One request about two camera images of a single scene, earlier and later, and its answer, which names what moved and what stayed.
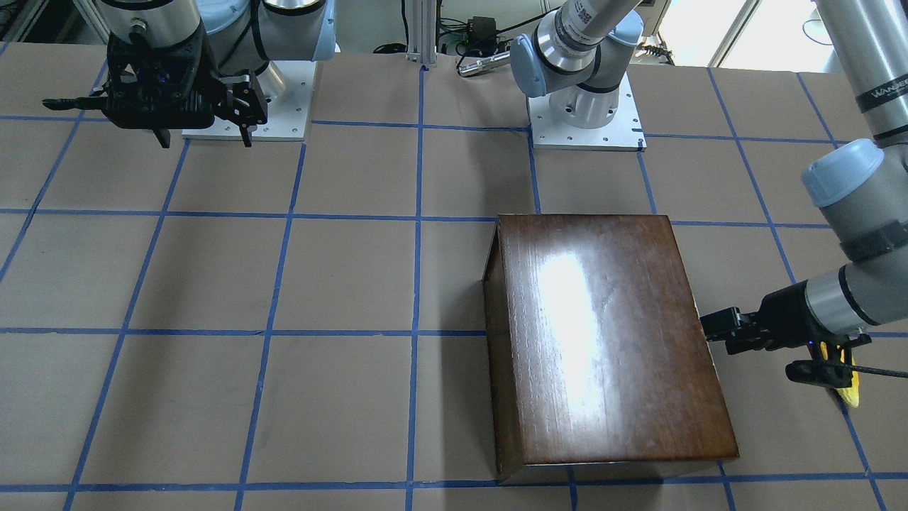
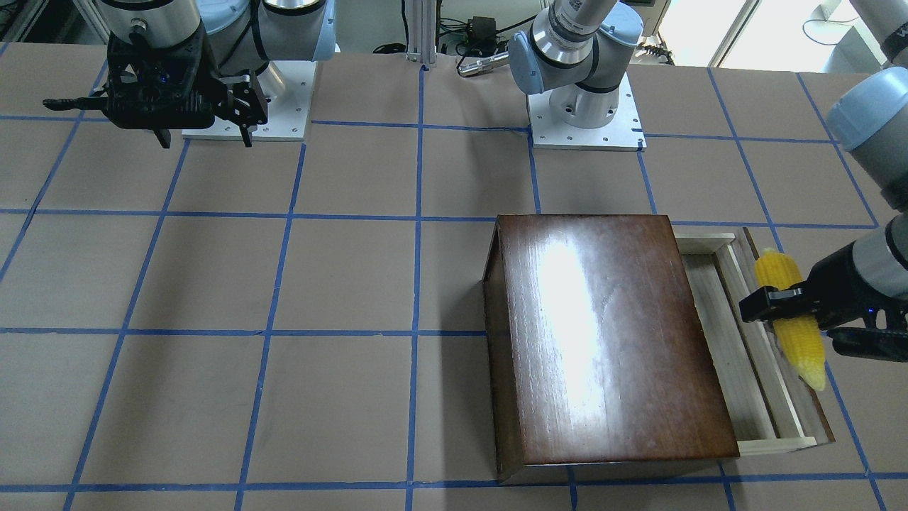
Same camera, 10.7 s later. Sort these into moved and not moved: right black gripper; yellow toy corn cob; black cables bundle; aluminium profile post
Moved: yellow toy corn cob
Not moved: black cables bundle; right black gripper; aluminium profile post
